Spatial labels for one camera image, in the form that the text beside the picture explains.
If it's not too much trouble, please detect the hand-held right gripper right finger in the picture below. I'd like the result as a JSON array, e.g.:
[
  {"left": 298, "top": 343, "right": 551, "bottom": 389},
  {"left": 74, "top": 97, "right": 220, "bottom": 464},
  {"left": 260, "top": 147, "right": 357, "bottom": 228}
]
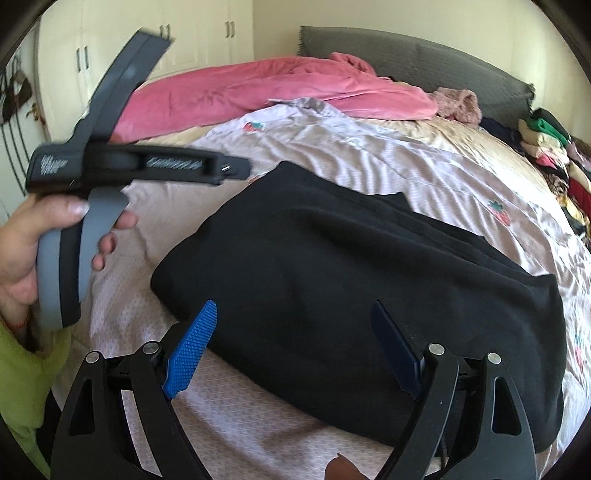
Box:
[{"left": 370, "top": 300, "right": 539, "bottom": 480}]

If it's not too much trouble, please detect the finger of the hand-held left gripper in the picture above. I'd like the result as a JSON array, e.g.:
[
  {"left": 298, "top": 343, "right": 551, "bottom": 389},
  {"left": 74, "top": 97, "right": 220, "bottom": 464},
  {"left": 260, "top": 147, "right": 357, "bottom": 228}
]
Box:
[{"left": 85, "top": 28, "right": 172, "bottom": 145}]

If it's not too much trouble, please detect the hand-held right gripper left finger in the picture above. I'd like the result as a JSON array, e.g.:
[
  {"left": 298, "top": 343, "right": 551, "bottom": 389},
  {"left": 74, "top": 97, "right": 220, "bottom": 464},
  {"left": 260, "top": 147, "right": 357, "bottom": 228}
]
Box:
[{"left": 51, "top": 299, "right": 219, "bottom": 480}]

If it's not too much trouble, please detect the black sweater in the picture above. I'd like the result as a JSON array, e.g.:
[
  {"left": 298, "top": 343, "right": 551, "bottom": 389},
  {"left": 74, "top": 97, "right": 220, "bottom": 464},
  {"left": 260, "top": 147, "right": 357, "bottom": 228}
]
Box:
[{"left": 150, "top": 161, "right": 568, "bottom": 455}]

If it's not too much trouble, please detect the pile of folded clothes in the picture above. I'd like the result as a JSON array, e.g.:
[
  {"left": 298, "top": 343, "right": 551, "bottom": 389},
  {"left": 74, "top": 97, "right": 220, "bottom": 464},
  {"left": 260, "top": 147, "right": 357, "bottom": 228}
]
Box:
[{"left": 517, "top": 107, "right": 591, "bottom": 241}]

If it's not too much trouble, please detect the person's right hand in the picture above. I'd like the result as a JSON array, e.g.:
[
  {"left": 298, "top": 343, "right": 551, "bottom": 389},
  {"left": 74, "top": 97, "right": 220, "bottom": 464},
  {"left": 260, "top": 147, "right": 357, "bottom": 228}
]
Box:
[{"left": 325, "top": 453, "right": 365, "bottom": 480}]

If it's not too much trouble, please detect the person's left hand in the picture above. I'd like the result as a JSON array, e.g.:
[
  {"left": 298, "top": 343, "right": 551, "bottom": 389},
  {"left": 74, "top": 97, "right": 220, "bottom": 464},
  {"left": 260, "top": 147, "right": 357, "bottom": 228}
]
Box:
[{"left": 0, "top": 194, "right": 139, "bottom": 324}]

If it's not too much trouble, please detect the white wardrobe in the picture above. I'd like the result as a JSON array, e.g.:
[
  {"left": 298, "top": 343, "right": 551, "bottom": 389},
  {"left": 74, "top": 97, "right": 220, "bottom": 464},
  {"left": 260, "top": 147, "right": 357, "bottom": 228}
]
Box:
[{"left": 34, "top": 0, "right": 254, "bottom": 144}]

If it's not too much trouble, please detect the pink blanket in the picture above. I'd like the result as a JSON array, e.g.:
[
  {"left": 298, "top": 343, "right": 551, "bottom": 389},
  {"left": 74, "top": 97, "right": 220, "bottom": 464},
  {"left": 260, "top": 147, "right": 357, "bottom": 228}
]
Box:
[{"left": 108, "top": 52, "right": 438, "bottom": 144}]

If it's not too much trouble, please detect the strawberry printed quilt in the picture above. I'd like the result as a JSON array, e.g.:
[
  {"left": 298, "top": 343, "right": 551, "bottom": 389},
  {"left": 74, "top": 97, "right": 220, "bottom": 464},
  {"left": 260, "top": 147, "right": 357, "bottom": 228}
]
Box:
[{"left": 46, "top": 97, "right": 591, "bottom": 480}]

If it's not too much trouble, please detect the dark navy garment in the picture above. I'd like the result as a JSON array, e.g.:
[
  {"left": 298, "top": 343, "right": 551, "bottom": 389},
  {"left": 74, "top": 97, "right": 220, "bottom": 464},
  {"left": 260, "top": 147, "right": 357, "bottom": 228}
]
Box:
[{"left": 480, "top": 117, "right": 527, "bottom": 155}]

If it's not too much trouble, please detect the pink fuzzy garment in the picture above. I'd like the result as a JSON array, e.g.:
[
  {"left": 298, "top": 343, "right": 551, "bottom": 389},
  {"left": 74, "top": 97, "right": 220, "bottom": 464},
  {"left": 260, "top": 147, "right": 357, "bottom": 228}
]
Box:
[{"left": 431, "top": 87, "right": 482, "bottom": 127}]

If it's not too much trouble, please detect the grey quilted headboard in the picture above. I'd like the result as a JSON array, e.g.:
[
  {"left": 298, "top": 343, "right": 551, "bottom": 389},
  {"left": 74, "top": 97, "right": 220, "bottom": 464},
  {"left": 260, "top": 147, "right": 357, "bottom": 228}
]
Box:
[{"left": 298, "top": 25, "right": 536, "bottom": 123}]

